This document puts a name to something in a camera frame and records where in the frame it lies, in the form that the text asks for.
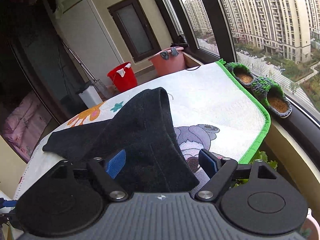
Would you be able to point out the dark framed small window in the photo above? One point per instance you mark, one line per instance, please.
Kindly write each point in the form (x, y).
(135, 29)

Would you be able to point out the white rag on bucket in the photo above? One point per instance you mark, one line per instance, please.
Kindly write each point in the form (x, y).
(122, 71)

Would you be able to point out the pink plastic bucket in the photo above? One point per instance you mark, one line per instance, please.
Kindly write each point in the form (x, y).
(174, 64)

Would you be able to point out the green knitted slipper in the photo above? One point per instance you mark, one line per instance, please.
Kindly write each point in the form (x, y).
(271, 96)
(241, 73)

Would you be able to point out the black knit garment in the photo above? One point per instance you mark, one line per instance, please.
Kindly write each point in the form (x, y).
(143, 128)

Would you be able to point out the near green knitted slipper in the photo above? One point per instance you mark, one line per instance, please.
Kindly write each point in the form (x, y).
(271, 96)

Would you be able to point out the white mop bucket bin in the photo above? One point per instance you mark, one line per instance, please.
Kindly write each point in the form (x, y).
(89, 95)

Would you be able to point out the cartoon play mat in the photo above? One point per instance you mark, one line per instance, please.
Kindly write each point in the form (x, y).
(209, 110)

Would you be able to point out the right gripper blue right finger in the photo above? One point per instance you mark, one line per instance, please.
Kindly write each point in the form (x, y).
(220, 173)

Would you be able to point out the grey rag on pink bucket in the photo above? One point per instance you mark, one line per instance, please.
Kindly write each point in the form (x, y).
(166, 54)

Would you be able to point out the pink bedding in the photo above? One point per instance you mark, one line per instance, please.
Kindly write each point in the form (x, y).
(24, 126)

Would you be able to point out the red plastic bucket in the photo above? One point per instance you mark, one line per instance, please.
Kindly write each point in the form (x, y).
(125, 83)

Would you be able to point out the far green knitted slipper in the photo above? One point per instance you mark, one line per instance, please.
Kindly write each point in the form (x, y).
(241, 73)

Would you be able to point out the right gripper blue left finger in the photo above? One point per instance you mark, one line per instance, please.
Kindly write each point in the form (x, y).
(103, 172)

